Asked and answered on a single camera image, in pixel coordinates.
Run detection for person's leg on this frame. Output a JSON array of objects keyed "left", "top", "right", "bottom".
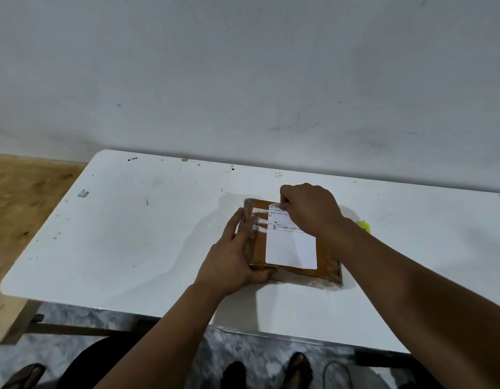
[
  {"left": 67, "top": 331, "right": 154, "bottom": 389},
  {"left": 398, "top": 358, "right": 444, "bottom": 389}
]

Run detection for person's right hand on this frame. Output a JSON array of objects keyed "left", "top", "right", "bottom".
[{"left": 278, "top": 183, "right": 346, "bottom": 240}]

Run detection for brown cardboard parcel box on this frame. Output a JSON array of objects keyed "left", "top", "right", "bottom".
[{"left": 241, "top": 197, "right": 343, "bottom": 289}]

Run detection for person's right leg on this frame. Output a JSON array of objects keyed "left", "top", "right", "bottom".
[{"left": 398, "top": 358, "right": 444, "bottom": 389}]

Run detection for brown sandal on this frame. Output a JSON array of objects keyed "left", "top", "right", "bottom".
[{"left": 0, "top": 363, "right": 46, "bottom": 389}]

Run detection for person's right forearm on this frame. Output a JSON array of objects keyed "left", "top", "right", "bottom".
[{"left": 322, "top": 217, "right": 500, "bottom": 389}]

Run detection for person's left forearm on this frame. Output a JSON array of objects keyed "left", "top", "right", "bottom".
[{"left": 94, "top": 279, "right": 227, "bottom": 389}]

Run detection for thin dark cable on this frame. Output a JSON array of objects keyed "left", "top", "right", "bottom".
[{"left": 322, "top": 360, "right": 354, "bottom": 389}]

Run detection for person's right foot in sandal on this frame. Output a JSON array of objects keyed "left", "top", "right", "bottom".
[{"left": 282, "top": 352, "right": 314, "bottom": 389}]

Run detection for white shipping label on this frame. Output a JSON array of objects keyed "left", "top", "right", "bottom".
[{"left": 265, "top": 203, "right": 318, "bottom": 270}]

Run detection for person's left hand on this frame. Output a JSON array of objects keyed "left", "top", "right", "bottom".
[{"left": 193, "top": 207, "right": 277, "bottom": 299}]

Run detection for person's left leg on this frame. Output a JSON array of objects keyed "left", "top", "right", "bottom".
[{"left": 67, "top": 331, "right": 154, "bottom": 389}]

